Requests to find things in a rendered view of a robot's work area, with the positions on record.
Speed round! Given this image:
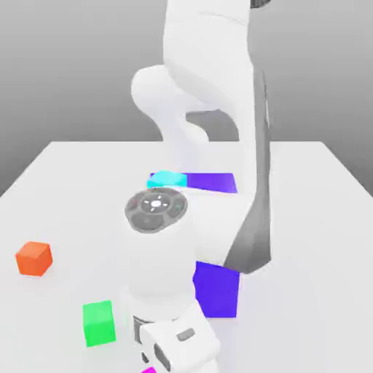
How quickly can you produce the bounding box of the small cyan cube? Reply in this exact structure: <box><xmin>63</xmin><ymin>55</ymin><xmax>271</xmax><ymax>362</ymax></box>
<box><xmin>146</xmin><ymin>170</ymin><xmax>188</xmax><ymax>189</ymax></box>

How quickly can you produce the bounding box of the small green cube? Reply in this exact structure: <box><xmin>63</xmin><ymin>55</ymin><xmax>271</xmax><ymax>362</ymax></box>
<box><xmin>82</xmin><ymin>299</ymin><xmax>117</xmax><ymax>348</ymax></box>

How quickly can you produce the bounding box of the small orange cube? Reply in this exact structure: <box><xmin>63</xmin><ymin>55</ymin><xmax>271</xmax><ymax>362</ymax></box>
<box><xmin>15</xmin><ymin>240</ymin><xmax>54</xmax><ymax>278</ymax></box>

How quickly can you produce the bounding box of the large purple box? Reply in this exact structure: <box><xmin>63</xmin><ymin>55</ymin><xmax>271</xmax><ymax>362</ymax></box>
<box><xmin>149</xmin><ymin>172</ymin><xmax>240</xmax><ymax>319</ymax></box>

